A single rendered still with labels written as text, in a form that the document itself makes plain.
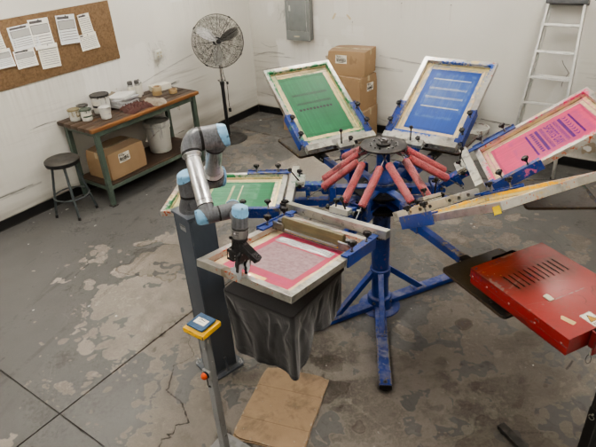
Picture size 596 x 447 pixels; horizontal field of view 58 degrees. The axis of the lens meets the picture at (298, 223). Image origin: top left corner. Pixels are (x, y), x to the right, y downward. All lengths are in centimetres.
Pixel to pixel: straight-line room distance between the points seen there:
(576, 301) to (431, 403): 127
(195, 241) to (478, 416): 194
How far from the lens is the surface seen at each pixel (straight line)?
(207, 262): 266
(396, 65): 705
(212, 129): 262
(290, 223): 300
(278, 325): 271
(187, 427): 347
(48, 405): 393
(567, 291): 266
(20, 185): 616
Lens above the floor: 261
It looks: 30 degrees down
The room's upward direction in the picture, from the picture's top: 4 degrees counter-clockwise
